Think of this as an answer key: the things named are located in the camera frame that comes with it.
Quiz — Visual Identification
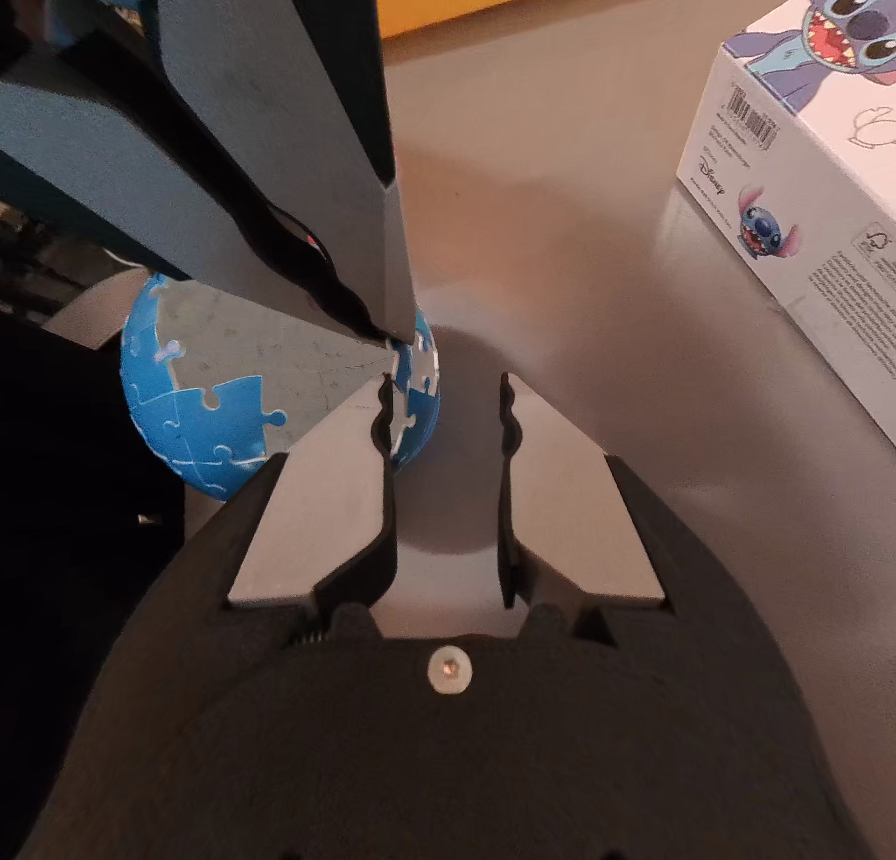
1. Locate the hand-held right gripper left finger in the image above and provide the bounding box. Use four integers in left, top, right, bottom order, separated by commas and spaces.
226, 373, 400, 609

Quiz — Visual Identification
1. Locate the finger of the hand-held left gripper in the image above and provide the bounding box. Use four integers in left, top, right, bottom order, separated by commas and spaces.
0, 53, 387, 343
155, 0, 419, 345

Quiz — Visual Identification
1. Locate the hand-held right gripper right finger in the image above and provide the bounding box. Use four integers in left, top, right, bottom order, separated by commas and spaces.
496, 372, 667, 610

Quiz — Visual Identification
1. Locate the blue puzzle ball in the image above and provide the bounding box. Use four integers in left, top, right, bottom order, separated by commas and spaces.
120, 272, 443, 502

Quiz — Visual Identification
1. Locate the printed puzzle box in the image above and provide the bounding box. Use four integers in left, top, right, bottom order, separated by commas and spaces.
675, 0, 896, 448

